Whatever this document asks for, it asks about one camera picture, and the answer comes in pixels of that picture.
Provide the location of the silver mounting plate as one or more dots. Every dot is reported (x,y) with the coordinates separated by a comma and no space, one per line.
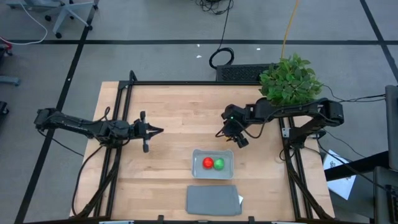
(286,132)

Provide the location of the green leafy plant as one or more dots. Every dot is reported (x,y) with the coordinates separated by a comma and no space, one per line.
(289,82)

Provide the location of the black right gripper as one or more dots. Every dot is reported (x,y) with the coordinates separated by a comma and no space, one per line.
(236,119)

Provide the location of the red toy tomato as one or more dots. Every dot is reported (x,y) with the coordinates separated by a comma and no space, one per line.
(208,162)

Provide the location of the grey tupperware lid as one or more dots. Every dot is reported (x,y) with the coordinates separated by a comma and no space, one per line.
(213,200)

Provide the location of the white paper sheet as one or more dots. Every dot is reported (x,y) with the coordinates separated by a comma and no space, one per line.
(340,183)

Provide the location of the white label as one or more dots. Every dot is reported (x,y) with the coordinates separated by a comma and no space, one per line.
(240,199)

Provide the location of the black mesh box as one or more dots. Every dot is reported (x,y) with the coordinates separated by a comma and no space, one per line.
(239,73)

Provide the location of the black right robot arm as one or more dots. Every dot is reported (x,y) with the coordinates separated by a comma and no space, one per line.
(298,107)

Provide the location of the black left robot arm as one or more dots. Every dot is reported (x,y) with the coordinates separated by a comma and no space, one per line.
(71,123)

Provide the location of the black table clamp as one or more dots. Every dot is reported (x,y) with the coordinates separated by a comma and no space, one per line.
(251,219)
(160,218)

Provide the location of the red object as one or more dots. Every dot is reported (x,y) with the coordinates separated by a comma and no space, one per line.
(6,43)

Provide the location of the black aluminium table frame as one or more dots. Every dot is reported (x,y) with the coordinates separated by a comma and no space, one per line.
(186,83)

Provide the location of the grey tupperware container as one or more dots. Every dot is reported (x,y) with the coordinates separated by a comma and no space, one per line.
(199,172)

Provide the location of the black caster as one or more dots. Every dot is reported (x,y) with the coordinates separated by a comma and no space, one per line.
(3,108)

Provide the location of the grey office chair base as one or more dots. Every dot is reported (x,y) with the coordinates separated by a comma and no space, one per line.
(65,12)

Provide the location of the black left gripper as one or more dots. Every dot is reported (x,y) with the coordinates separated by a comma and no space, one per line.
(143,130)

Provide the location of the grey furniture foot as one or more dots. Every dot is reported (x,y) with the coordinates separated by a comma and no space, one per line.
(9,81)

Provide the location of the grey upright panel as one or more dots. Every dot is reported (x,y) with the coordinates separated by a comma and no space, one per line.
(392,124)

